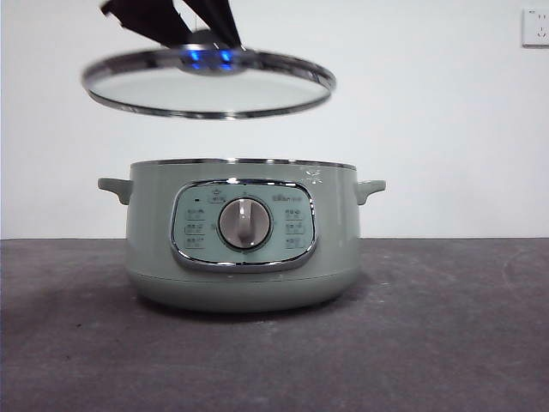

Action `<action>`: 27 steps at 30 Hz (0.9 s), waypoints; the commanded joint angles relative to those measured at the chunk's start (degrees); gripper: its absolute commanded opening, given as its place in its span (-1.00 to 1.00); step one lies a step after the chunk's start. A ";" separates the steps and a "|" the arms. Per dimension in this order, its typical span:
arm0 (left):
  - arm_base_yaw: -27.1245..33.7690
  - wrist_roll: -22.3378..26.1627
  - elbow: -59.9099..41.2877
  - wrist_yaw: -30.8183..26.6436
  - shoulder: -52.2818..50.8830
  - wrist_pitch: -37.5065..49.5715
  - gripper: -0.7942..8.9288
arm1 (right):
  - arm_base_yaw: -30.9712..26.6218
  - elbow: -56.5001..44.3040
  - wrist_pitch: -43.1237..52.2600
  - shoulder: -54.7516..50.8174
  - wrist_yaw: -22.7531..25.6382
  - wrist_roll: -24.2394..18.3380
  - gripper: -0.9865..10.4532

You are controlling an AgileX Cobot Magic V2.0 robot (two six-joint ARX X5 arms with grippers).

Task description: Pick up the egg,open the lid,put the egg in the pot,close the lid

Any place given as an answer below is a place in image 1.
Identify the glass lid with green knob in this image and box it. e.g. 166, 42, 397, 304
81, 30, 338, 121

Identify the white wall socket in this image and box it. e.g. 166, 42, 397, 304
522, 8, 549, 49

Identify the pale green electric pot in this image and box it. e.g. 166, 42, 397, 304
97, 157, 387, 313

